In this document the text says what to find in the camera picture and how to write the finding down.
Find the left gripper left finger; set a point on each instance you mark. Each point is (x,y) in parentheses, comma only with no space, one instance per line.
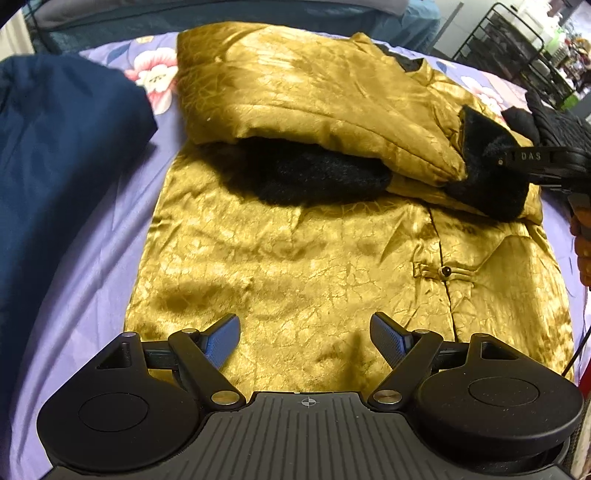
(220,340)

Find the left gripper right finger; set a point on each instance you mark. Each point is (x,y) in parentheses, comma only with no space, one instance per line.
(392,341)

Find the gold satin jacket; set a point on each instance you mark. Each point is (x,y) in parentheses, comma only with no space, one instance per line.
(322,181)

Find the person's right hand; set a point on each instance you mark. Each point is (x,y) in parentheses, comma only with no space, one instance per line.
(580,219)

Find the purple floral bed sheet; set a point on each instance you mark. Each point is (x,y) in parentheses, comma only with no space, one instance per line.
(85,305)

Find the teal bed skirt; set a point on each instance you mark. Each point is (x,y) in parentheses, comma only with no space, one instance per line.
(73,26)

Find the navy blue garment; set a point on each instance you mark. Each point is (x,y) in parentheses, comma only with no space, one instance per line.
(69,127)

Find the black wire rack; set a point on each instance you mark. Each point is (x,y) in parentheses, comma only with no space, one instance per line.
(507,46)

